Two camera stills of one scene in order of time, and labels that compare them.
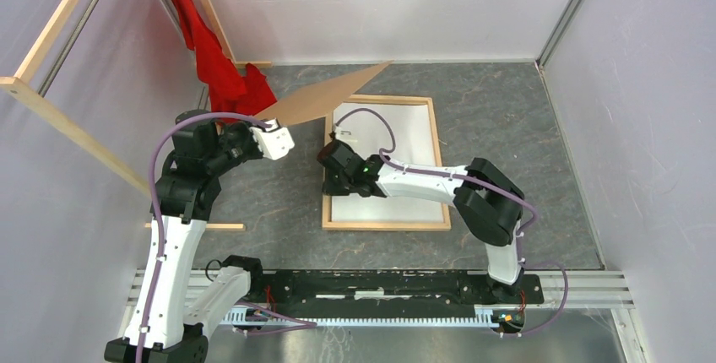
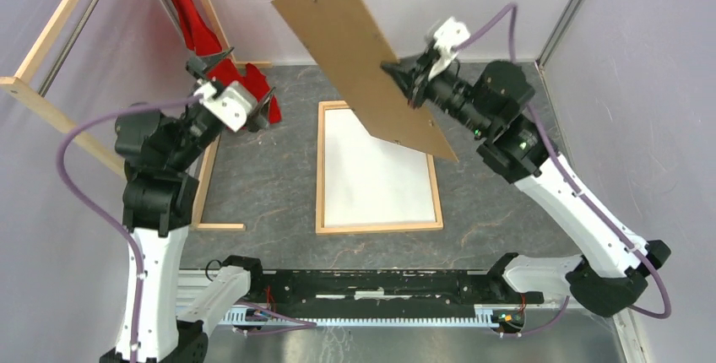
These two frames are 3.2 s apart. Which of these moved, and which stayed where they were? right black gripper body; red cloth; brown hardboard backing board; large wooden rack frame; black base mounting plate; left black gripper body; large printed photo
Moved: left black gripper body; brown hardboard backing board; right black gripper body
Stayed: red cloth; black base mounting plate; large printed photo; large wooden rack frame
